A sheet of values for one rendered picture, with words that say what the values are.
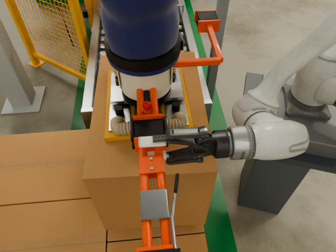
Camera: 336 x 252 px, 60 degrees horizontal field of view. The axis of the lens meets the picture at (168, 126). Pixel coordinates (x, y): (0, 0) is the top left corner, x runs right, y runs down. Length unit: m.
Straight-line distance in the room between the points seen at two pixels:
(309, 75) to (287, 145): 0.47
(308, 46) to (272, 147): 0.26
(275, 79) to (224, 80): 1.80
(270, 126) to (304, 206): 1.34
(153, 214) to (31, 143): 1.08
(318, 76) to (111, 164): 0.79
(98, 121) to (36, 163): 0.60
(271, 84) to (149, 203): 0.49
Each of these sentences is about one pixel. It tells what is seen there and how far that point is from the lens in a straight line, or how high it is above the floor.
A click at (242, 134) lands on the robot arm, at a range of 0.76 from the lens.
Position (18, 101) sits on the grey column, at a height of 0.07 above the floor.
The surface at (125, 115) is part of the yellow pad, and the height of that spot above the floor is 1.01.
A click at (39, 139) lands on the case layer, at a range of 1.63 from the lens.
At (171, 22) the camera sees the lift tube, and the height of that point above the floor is 1.33.
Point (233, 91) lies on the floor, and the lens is 2.58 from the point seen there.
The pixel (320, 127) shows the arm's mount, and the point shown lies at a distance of 1.32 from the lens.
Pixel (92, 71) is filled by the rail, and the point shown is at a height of 0.60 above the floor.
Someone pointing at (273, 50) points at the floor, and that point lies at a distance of 3.15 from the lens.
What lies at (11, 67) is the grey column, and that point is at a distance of 2.39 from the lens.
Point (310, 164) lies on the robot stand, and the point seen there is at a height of 0.74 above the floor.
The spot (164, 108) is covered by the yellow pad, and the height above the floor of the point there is 1.00.
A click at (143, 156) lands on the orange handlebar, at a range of 0.73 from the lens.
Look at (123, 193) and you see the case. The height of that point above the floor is 0.89.
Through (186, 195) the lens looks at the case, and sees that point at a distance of 0.99.
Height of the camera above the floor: 1.73
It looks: 50 degrees down
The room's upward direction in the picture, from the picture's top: straight up
